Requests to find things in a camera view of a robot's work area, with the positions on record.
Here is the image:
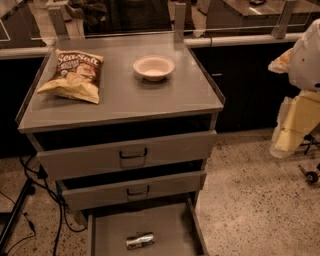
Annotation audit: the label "black floor cables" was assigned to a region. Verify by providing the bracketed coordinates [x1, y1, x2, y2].
[0, 154, 88, 256]

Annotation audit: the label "person behind glass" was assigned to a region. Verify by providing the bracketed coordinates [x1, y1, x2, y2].
[66, 0, 174, 36]

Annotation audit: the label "grey middle drawer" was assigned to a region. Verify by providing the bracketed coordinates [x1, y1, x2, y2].
[62, 171, 206, 211]

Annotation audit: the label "sea salt chips bag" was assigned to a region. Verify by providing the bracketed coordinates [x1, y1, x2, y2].
[37, 49, 104, 104]

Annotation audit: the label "grey drawer cabinet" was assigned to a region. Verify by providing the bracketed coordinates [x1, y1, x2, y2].
[15, 32, 226, 256]

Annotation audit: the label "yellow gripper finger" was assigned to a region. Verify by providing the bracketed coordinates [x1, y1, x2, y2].
[268, 48, 293, 74]
[270, 90, 320, 158]

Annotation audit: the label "white paper bowl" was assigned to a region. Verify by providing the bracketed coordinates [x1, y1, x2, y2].
[133, 55, 175, 82]

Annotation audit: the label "silver redbull can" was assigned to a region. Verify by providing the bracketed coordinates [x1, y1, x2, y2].
[126, 232, 155, 250]

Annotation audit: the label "black tripod leg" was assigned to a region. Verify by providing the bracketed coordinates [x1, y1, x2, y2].
[0, 178, 34, 252]

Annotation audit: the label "wheeled cart frame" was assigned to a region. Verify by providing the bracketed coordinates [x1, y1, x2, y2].
[297, 133, 320, 185]

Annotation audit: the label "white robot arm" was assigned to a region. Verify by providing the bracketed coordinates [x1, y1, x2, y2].
[268, 19, 320, 158]

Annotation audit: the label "grey top drawer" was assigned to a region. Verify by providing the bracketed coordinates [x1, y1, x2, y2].
[37, 130, 216, 180]

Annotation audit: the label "grey drawer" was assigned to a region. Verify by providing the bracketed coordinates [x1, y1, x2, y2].
[86, 194, 209, 256]
[62, 171, 206, 211]
[37, 130, 216, 180]

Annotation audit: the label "grey bottom drawer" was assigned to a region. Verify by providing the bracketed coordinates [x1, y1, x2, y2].
[86, 194, 209, 256]

